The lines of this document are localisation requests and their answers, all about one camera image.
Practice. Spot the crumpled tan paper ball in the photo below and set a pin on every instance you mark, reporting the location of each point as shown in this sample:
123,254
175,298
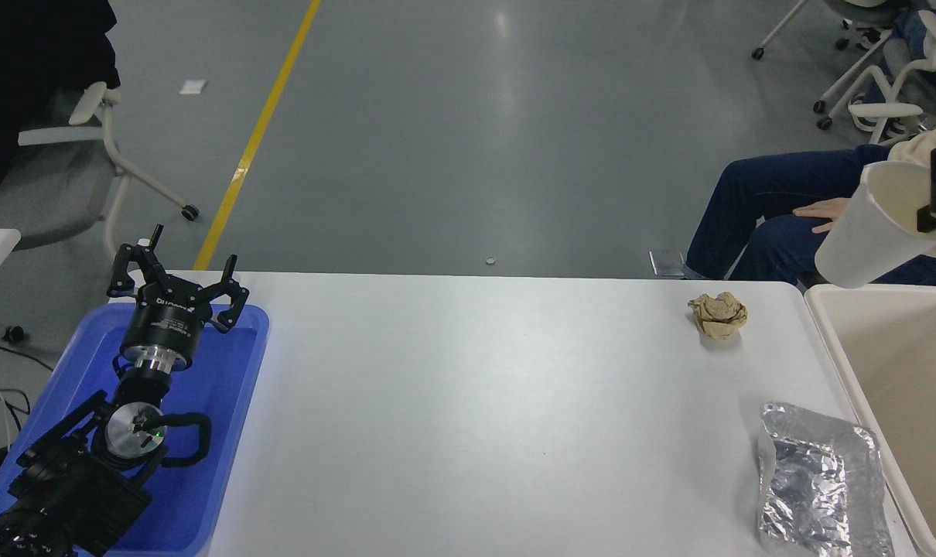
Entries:
717,315

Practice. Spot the grey office chair white frame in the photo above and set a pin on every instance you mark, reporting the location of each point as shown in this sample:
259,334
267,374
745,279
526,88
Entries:
42,201

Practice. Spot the white paper cup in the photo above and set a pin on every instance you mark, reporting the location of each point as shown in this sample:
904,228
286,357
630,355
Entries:
855,247

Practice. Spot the black jacket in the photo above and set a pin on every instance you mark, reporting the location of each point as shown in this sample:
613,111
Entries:
27,77

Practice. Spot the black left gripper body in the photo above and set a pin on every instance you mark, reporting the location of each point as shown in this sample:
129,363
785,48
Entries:
162,329

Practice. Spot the large pale bin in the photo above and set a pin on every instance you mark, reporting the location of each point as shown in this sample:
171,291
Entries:
901,387

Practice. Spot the black caster wheel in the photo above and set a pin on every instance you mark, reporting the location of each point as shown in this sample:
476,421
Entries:
12,335

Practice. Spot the person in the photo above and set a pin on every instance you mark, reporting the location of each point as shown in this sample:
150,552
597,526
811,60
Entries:
770,193
909,27

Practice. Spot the silver foil tray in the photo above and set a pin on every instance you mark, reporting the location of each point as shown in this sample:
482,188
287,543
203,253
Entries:
816,480

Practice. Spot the blue plastic tray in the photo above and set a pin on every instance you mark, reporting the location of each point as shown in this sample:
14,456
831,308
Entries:
228,387

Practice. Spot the white paper scrap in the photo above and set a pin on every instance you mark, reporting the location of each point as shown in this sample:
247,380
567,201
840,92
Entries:
193,86

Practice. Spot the person's left hand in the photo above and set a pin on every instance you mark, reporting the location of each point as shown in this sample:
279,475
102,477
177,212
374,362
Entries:
828,210

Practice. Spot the metal floor plate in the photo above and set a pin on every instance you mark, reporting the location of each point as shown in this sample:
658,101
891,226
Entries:
665,263

